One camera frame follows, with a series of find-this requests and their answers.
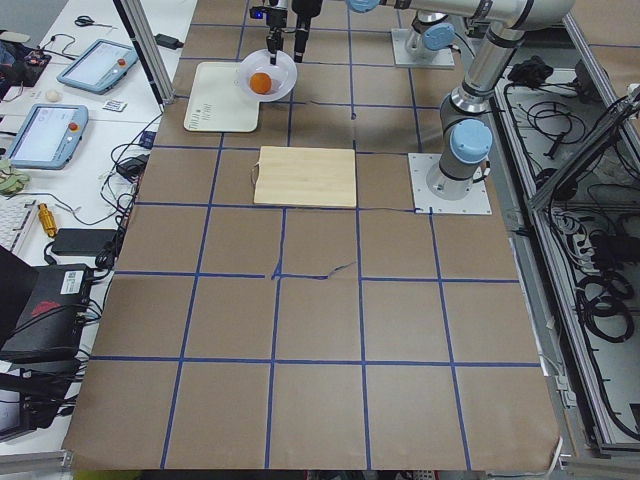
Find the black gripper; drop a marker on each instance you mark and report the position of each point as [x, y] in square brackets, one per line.
[302, 11]
[276, 19]

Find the white round plate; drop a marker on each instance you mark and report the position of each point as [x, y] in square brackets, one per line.
[284, 74]

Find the orange fruit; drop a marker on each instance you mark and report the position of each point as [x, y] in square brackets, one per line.
[261, 83]

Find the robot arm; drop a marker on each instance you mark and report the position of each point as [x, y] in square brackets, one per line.
[464, 106]
[424, 43]

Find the cream bear tray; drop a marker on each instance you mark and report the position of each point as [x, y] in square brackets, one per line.
[217, 102]

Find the black power adapter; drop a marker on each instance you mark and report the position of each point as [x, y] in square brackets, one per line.
[168, 42]

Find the wooden cutting board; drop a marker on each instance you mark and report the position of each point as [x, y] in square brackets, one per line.
[308, 177]

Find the small white card box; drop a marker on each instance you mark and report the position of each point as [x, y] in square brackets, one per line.
[115, 106]

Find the blue teach pendant far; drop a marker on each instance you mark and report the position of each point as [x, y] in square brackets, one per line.
[100, 67]

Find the blue teach pendant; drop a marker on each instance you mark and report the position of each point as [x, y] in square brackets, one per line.
[48, 137]
[100, 67]

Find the black scissors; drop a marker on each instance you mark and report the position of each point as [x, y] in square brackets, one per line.
[84, 21]

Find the blue teach pendant near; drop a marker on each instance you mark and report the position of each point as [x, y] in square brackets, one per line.
[48, 137]

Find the black flat power brick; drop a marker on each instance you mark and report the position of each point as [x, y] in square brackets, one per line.
[82, 242]

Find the brass cylinder tool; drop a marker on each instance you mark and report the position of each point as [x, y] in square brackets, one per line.
[47, 220]

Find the black computer box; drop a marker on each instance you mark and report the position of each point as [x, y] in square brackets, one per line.
[41, 310]

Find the aluminium frame post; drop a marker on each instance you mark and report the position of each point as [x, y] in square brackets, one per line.
[133, 17]

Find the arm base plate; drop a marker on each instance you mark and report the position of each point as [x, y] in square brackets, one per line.
[409, 52]
[434, 193]

